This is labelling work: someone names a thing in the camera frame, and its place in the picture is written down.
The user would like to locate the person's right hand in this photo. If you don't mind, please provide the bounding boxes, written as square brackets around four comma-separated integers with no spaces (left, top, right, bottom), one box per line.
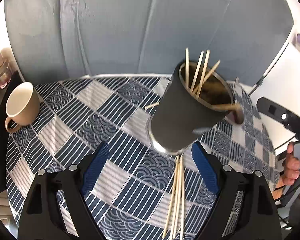
[280,142,300,186]

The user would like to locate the black light stand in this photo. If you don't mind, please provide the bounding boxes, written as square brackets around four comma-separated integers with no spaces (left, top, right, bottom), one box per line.
[248,41,289,96]

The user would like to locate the metal spoon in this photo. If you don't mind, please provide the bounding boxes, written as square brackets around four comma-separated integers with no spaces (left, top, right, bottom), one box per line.
[232,77,239,94]

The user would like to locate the blue white patterned tablecloth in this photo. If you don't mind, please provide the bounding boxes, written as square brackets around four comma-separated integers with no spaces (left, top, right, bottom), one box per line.
[6,75,279,239]

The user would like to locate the black steel utensil cup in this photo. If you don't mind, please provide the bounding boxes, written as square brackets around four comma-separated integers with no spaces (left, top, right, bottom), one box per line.
[147,61,235,154]

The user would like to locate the beige ceramic mug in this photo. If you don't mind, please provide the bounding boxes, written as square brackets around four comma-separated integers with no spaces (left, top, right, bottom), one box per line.
[5,82,40,133]

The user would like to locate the pink jar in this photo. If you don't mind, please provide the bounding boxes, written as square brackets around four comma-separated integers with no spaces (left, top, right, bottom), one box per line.
[0,52,12,89]

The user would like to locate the grey blue fabric backdrop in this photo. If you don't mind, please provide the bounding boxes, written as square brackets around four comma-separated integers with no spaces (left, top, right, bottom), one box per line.
[4,0,294,86]

